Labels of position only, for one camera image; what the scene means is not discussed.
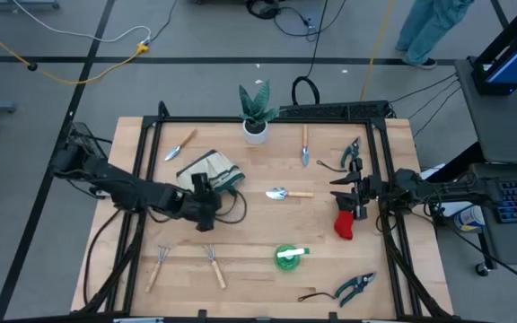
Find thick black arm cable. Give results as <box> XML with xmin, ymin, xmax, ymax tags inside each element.
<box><xmin>82</xmin><ymin>208</ymin><xmax>123</xmax><ymax>306</ymax></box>

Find white blue yellow tub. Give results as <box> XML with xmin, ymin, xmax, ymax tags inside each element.
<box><xmin>453</xmin><ymin>204</ymin><xmax>486</xmax><ymax>233</ymax></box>

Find black cable with loop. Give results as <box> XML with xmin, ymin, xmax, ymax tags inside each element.
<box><xmin>291</xmin><ymin>0</ymin><xmax>331</xmax><ymax>107</ymax></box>

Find white paper sheet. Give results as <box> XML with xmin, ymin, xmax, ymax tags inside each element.
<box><xmin>437</xmin><ymin>199</ymin><xmax>473</xmax><ymax>219</ymax></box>

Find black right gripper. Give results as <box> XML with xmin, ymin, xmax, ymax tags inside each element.
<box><xmin>329</xmin><ymin>157</ymin><xmax>384</xmax><ymax>222</ymax></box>

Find black looped gripper cable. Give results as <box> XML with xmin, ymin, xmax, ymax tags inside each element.
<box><xmin>215</xmin><ymin>188</ymin><xmax>249</xmax><ymax>225</ymax></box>

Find wide trowel wooden handle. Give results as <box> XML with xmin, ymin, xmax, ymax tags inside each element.
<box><xmin>265</xmin><ymin>187</ymin><xmax>315</xmax><ymax>202</ymax></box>

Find black coiled cable bundle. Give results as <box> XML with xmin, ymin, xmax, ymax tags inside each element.
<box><xmin>245</xmin><ymin>0</ymin><xmax>348</xmax><ymax>41</ymax></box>

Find yellow hanging cable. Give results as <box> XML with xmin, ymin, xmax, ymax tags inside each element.
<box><xmin>359</xmin><ymin>0</ymin><xmax>397</xmax><ymax>102</ymax></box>

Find green plastic spray bottle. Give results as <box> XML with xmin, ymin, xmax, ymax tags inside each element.
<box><xmin>274</xmin><ymin>243</ymin><xmax>311</xmax><ymax>272</ymax></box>

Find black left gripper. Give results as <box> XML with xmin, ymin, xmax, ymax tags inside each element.
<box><xmin>178</xmin><ymin>172</ymin><xmax>223</xmax><ymax>233</ymax></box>

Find black perforated power box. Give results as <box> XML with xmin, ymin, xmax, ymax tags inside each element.
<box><xmin>278</xmin><ymin>100</ymin><xmax>392</xmax><ymax>121</ymax></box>

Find black aluminium rig frame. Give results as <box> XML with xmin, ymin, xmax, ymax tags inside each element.
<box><xmin>72</xmin><ymin>100</ymin><xmax>455</xmax><ymax>323</ymax></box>

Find slim weeder wooden handle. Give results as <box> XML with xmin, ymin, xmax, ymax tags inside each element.
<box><xmin>301</xmin><ymin>124</ymin><xmax>311</xmax><ymax>168</ymax></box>

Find snake plant in white pot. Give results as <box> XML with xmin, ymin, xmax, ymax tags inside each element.
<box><xmin>238</xmin><ymin>79</ymin><xmax>282</xmax><ymax>146</ymax></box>

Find yellow extension cable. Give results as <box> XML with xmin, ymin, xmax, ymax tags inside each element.
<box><xmin>0</xmin><ymin>16</ymin><xmax>151</xmax><ymax>86</ymax></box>

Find white floor cable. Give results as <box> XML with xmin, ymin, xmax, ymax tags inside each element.
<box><xmin>11</xmin><ymin>0</ymin><xmax>153</xmax><ymax>45</ymax></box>

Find red black gardening glove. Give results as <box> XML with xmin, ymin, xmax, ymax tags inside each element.
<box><xmin>333</xmin><ymin>196</ymin><xmax>358</xmax><ymax>241</ymax></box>

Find grey monitor desk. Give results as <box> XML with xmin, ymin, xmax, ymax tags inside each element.
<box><xmin>454</xmin><ymin>57</ymin><xmax>517</xmax><ymax>165</ymax></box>

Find narrow trowel wooden handle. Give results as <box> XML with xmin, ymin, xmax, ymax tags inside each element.
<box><xmin>163</xmin><ymin>127</ymin><xmax>197</xmax><ymax>162</ymax></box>

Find hand rake wooden handle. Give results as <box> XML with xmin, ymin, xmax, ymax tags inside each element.
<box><xmin>203</xmin><ymin>244</ymin><xmax>228</xmax><ymax>291</ymax></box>
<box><xmin>145</xmin><ymin>244</ymin><xmax>171</xmax><ymax>294</ymax></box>

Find grey cart base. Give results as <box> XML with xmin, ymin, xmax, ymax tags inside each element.
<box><xmin>0</xmin><ymin>0</ymin><xmax>60</xmax><ymax>11</ymax></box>

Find beige green gardening bag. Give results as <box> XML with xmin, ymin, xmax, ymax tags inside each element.
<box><xmin>175</xmin><ymin>149</ymin><xmax>247</xmax><ymax>195</ymax></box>

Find green pruning shears with strap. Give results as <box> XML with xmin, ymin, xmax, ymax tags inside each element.
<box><xmin>315</xmin><ymin>135</ymin><xmax>363</xmax><ymax>174</ymax></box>
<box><xmin>297</xmin><ymin>271</ymin><xmax>378</xmax><ymax>309</ymax></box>

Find person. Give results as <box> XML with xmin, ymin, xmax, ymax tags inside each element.
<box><xmin>395</xmin><ymin>0</ymin><xmax>476</xmax><ymax>71</ymax></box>

